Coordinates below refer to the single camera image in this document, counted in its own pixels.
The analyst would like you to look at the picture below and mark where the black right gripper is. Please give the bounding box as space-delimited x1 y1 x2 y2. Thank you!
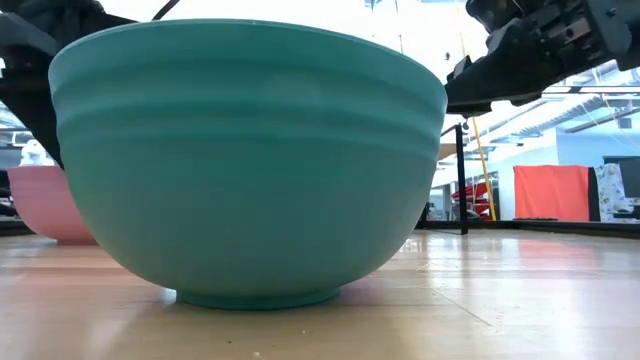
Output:
444 0 640 119

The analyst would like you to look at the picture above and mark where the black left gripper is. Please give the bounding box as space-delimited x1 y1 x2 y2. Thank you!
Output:
0 0 136 169

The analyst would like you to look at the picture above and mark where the large pink bowl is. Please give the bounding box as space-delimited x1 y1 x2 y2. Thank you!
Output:
7 165 99 246

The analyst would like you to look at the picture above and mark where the large teal bowl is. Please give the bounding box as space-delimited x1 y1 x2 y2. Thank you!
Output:
48 18 449 311

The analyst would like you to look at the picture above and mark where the wooden shelf with black legs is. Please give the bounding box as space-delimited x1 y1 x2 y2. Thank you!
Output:
417 123 470 236

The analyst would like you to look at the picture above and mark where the white robot figure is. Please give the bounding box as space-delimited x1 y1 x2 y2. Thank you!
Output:
19 139 56 168

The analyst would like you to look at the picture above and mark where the red rack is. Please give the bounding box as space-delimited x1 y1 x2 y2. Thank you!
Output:
451 182 492 220

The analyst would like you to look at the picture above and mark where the orange panel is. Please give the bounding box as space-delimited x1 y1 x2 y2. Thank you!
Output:
513 164 590 222

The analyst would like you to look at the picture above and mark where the white patterned cloth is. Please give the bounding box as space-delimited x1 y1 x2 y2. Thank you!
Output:
594 163 634 221

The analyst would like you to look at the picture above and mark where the dark monitor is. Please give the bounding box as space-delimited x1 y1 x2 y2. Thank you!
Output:
602 155 640 199

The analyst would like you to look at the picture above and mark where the yellow hanging cable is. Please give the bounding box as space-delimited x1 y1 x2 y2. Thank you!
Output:
469 117 497 222

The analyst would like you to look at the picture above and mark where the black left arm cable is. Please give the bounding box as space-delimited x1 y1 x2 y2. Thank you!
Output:
152 0 181 21

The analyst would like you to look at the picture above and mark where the black metal table frame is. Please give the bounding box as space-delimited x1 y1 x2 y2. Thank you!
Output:
0 218 640 239

